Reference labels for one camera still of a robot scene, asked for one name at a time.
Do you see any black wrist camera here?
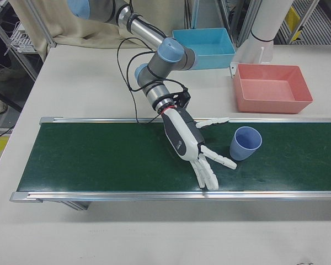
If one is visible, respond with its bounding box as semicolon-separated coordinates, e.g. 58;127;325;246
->
170;87;191;109

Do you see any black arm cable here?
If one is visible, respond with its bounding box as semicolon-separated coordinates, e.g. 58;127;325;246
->
117;37;190;125

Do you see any aluminium shelf frame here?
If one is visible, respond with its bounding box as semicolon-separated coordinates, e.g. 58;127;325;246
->
220;0;254;47

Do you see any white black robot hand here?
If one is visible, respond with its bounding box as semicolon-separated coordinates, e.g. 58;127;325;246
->
161;106;238;191

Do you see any blue plastic box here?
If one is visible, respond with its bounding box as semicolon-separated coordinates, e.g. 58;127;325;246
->
172;27;236;71

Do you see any pink plastic box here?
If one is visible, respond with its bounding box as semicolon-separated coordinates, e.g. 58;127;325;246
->
233;63;314;114

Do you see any metal roller rack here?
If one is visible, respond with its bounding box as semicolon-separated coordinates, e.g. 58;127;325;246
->
275;0;331;45

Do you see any yellow plastic part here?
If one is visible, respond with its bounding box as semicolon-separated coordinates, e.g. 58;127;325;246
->
286;7;304;42

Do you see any green belt conveyor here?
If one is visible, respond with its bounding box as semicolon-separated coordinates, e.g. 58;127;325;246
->
10;116;331;211

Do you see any blue metal post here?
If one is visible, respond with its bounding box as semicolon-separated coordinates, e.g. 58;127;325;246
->
190;0;200;30

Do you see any beige cloth curtain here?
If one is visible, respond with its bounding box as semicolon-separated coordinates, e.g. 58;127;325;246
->
8;0;190;60

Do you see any aluminium frame post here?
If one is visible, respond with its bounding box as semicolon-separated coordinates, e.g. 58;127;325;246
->
0;0;57;83

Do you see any blue plastic cup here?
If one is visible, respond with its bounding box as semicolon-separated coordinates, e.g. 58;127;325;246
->
229;126;263;161

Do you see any white column stand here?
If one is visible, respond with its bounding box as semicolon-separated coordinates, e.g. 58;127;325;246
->
235;0;292;66

